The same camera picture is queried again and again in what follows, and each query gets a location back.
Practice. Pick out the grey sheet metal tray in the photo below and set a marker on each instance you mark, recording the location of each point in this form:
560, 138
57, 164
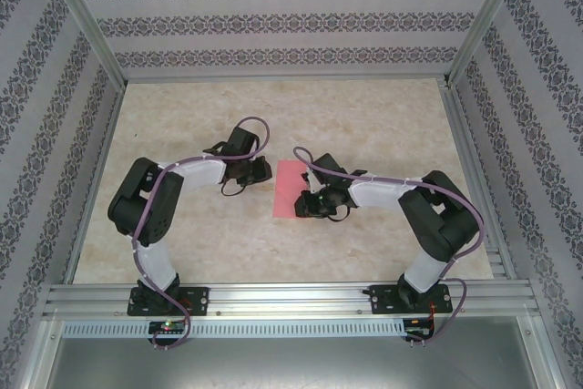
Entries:
291, 361

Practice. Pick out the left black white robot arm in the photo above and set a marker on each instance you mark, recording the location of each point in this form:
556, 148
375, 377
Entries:
146, 207

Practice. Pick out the aluminium frame post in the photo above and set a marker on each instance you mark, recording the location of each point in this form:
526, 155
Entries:
487, 15
82, 15

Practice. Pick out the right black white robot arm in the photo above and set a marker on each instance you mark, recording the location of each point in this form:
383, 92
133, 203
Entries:
437, 225

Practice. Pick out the pink paper sheet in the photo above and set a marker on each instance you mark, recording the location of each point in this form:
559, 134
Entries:
287, 188

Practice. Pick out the aluminium mounting rail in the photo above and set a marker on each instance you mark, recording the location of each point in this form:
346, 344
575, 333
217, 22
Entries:
291, 300

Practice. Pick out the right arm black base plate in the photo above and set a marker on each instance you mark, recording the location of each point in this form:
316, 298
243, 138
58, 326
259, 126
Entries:
380, 300

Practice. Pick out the aluminium back frame bar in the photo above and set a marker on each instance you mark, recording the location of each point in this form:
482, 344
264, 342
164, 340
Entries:
291, 78

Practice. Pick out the aluminium frame leg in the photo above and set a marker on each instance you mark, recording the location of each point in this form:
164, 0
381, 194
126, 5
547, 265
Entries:
545, 352
38, 357

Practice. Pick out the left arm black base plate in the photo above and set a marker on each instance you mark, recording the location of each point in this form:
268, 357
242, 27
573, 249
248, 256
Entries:
200, 300

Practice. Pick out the aluminium side rail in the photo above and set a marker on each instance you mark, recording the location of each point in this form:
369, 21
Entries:
98, 179
464, 147

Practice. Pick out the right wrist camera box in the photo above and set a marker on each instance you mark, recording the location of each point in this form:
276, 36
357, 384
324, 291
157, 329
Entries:
310, 179

